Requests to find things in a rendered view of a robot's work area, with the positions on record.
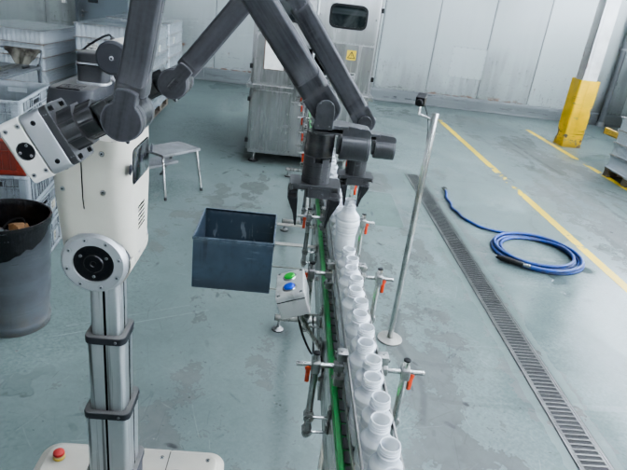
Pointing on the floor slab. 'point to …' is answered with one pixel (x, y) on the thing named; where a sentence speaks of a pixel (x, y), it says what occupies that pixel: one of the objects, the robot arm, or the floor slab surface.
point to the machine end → (346, 17)
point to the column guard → (576, 113)
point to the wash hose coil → (528, 240)
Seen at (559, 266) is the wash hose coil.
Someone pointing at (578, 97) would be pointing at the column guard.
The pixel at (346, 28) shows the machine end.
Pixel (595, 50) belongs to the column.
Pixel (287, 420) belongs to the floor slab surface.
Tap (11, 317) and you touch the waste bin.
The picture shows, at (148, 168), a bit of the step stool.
